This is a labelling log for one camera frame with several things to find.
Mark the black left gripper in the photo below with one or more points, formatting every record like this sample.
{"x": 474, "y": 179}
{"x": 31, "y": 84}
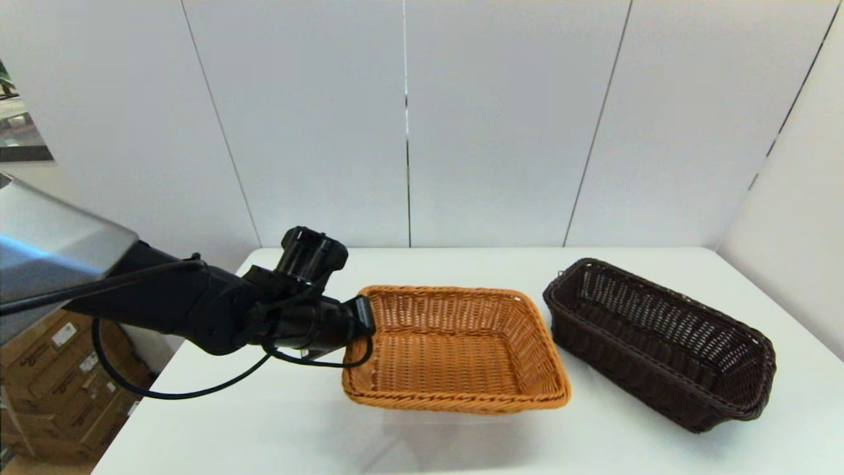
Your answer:
{"x": 316, "y": 326}

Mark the orange wicker basket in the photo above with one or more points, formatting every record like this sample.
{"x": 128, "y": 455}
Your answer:
{"x": 455, "y": 356}

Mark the dark brown wicker basket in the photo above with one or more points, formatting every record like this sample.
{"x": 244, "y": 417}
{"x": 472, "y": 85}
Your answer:
{"x": 633, "y": 369}

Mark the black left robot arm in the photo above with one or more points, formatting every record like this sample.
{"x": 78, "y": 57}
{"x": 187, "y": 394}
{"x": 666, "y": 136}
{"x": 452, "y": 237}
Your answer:
{"x": 165, "y": 303}

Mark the brown cardboard box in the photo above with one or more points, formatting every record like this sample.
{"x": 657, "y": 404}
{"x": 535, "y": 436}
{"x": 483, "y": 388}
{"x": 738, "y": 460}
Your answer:
{"x": 66, "y": 373}
{"x": 99, "y": 435}
{"x": 46, "y": 349}
{"x": 79, "y": 404}

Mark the green potted plant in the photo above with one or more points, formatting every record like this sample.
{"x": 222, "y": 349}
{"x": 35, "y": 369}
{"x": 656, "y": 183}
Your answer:
{"x": 5, "y": 79}

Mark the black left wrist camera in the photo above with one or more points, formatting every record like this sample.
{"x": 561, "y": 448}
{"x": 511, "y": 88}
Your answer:
{"x": 310, "y": 254}

